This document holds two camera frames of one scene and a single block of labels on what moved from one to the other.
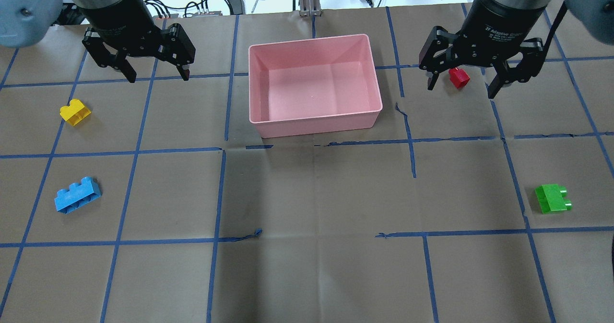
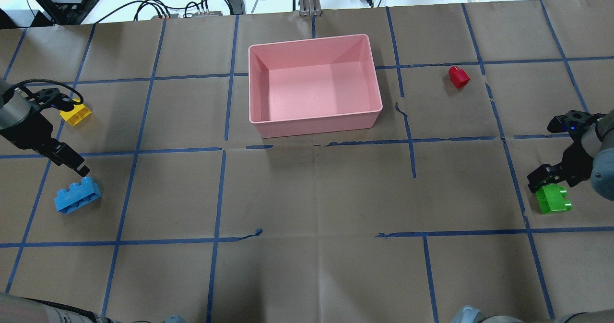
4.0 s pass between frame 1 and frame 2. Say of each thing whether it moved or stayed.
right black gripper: moved
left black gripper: moved
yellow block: stayed
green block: stayed
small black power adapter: stayed
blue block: stayed
